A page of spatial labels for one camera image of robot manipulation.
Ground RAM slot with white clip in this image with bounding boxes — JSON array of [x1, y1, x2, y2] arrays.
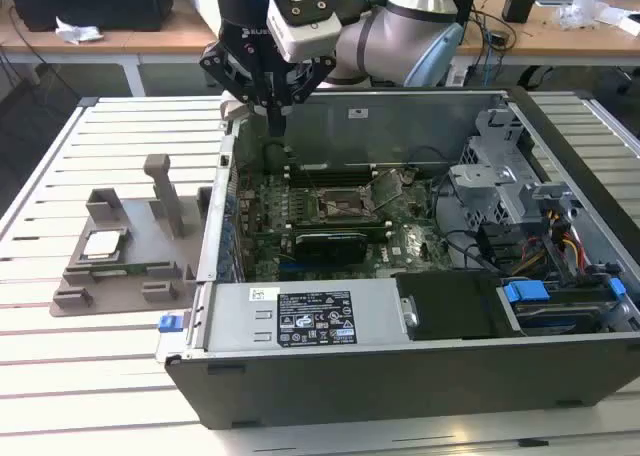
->
[[284, 173, 377, 182], [284, 162, 376, 171]]

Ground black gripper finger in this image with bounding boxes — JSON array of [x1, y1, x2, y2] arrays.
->
[[199, 40, 279, 137], [276, 55, 337, 137]]

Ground wooden desk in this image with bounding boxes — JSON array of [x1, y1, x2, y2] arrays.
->
[[452, 0, 640, 70], [0, 0, 226, 97]]

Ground black computer tower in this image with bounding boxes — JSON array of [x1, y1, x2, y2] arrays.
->
[[2, 0, 175, 33]]

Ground metal socket cover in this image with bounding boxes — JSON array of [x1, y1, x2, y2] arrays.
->
[[367, 169, 405, 211]]

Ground black camera cable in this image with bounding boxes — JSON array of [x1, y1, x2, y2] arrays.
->
[[327, 0, 409, 27]]

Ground red yellow power wires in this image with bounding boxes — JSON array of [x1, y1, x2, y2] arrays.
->
[[519, 208, 586, 277]]

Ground CPU socket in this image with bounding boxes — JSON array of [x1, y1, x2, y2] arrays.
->
[[314, 186, 376, 223]]

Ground clear plastic bag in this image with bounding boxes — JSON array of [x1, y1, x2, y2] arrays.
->
[[555, 0, 611, 31]]

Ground crumpled white paper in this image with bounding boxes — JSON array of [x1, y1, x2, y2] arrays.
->
[[53, 16, 105, 46]]

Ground grey power supply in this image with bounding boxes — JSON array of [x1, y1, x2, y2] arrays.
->
[[204, 280, 419, 352]]

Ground green motherboard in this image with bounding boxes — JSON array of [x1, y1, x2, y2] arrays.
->
[[234, 165, 456, 282]]

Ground hard disk in blue carrier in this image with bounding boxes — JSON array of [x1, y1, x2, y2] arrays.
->
[[496, 275, 629, 338]]

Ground silver CPU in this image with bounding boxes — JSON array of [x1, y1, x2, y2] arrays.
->
[[81, 229, 125, 263]]

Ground black PC case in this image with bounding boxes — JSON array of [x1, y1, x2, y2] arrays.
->
[[154, 85, 640, 432]]

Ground grey parts rack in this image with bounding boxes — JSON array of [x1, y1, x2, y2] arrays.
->
[[49, 153, 214, 320]]

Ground black plastic drive cover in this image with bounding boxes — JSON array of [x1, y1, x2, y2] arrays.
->
[[394, 270, 506, 342]]

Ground metal drive cage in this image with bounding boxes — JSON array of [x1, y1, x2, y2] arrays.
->
[[447, 105, 584, 227]]

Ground RAM slot with black clip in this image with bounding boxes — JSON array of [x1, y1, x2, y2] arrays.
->
[[284, 168, 376, 176], [284, 178, 377, 188]]

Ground black graphics card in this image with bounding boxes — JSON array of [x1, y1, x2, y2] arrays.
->
[[293, 229, 370, 266]]

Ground small black box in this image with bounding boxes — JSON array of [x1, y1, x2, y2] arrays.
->
[[501, 0, 537, 25]]

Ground green RAM stick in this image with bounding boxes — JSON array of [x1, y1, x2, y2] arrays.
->
[[87, 261, 174, 280]]

